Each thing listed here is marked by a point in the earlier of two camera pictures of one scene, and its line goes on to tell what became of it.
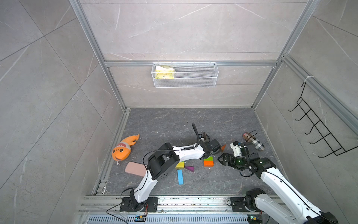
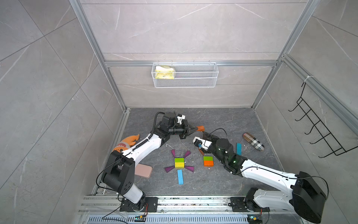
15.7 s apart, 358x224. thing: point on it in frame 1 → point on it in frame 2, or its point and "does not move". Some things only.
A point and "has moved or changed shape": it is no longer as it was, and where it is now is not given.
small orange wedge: (223, 147) has moved or changed shape
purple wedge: (189, 168) does not move
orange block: (209, 163) does not move
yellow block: (180, 165) does not move
